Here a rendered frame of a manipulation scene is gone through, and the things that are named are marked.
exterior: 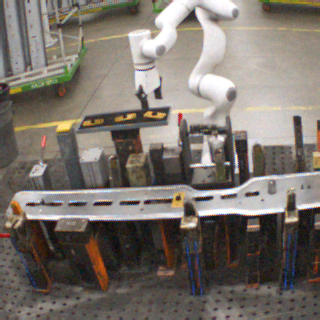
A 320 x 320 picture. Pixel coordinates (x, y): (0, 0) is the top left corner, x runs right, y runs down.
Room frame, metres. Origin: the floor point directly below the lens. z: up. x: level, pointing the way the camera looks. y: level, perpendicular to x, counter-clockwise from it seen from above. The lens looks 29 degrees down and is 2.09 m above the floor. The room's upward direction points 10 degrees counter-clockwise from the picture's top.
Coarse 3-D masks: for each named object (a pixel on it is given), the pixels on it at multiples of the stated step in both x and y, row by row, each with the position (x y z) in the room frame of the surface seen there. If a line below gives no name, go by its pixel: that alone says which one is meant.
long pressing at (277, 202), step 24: (24, 192) 1.86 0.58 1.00; (48, 192) 1.83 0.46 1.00; (72, 192) 1.80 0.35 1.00; (96, 192) 1.77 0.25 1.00; (120, 192) 1.74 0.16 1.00; (144, 192) 1.72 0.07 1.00; (168, 192) 1.69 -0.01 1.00; (192, 192) 1.66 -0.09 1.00; (216, 192) 1.63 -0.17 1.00; (240, 192) 1.60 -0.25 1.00; (264, 192) 1.56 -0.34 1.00; (312, 192) 1.48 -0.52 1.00; (48, 216) 1.66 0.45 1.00; (72, 216) 1.64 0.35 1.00; (96, 216) 1.62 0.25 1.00; (120, 216) 1.59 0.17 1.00; (144, 216) 1.57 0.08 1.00; (168, 216) 1.55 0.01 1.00
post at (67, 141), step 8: (72, 128) 2.07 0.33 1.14; (64, 136) 2.03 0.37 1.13; (72, 136) 2.05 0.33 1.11; (64, 144) 2.03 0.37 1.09; (72, 144) 2.03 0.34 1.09; (64, 152) 2.04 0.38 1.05; (72, 152) 2.03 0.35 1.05; (64, 160) 2.04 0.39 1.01; (72, 160) 2.04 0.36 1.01; (72, 168) 2.04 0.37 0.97; (80, 168) 2.07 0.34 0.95; (72, 176) 2.04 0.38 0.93; (80, 176) 2.04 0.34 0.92; (72, 184) 2.04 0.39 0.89; (80, 184) 2.03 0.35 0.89
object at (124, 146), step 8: (136, 128) 1.98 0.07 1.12; (112, 136) 1.98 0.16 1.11; (120, 136) 1.97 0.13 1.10; (128, 136) 1.97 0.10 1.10; (136, 136) 1.96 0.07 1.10; (120, 144) 1.98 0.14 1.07; (128, 144) 1.97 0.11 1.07; (136, 144) 1.96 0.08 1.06; (120, 152) 1.98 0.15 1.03; (128, 152) 1.97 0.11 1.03; (136, 152) 1.97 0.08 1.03; (120, 160) 1.98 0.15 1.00; (120, 168) 1.98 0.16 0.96; (128, 184) 1.98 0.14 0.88
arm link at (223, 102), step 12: (204, 84) 2.13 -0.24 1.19; (216, 84) 2.09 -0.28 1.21; (228, 84) 2.08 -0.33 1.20; (204, 96) 2.13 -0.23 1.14; (216, 96) 2.07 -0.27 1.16; (228, 96) 2.06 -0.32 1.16; (216, 108) 2.08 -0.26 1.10; (228, 108) 2.10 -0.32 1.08; (204, 120) 2.16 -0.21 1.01; (216, 120) 2.12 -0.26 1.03
